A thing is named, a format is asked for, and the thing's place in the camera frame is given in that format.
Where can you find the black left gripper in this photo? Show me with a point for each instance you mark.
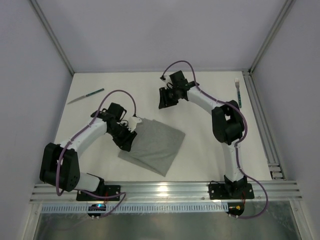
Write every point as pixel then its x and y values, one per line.
pixel 125 139

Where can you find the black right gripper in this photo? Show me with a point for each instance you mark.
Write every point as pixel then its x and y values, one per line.
pixel 164 97

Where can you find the grey cloth napkin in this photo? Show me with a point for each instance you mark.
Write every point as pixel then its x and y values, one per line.
pixel 155 147

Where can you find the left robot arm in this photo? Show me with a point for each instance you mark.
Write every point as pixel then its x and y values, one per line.
pixel 60 162

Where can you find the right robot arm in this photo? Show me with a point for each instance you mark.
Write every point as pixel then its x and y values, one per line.
pixel 227 126

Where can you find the left controller board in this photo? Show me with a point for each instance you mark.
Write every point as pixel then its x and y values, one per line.
pixel 97 211

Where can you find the controller board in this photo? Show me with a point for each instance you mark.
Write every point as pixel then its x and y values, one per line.
pixel 97 211
pixel 235 209

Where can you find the right controller board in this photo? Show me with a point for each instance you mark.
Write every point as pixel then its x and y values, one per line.
pixel 235 209

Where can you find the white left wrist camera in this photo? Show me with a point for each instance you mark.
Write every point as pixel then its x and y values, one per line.
pixel 133 121

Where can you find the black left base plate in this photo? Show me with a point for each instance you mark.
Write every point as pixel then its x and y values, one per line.
pixel 103 193

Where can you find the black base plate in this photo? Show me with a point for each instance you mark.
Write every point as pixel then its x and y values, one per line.
pixel 103 193
pixel 230 191

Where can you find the knife with green handle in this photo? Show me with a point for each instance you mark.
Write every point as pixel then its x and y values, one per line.
pixel 86 96

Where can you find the fork with green handle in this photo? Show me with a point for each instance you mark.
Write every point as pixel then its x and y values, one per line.
pixel 237 85

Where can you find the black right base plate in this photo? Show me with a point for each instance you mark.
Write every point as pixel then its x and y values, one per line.
pixel 230 191

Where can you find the slotted grey cable duct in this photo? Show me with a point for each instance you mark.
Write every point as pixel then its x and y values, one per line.
pixel 138 208

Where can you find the aluminium right side rail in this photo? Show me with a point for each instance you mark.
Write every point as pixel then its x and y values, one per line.
pixel 268 143

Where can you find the aluminium rail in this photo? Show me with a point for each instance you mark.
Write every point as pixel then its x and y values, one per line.
pixel 177 192
pixel 268 143

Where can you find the aluminium front rail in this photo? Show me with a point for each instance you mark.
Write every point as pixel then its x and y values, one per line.
pixel 177 192

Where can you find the right corner frame post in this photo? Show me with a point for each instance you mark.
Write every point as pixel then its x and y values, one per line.
pixel 276 26

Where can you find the corner frame post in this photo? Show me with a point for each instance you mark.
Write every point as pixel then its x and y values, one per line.
pixel 51 35
pixel 276 26

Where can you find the left corner frame post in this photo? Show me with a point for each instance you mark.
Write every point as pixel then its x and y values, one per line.
pixel 51 35

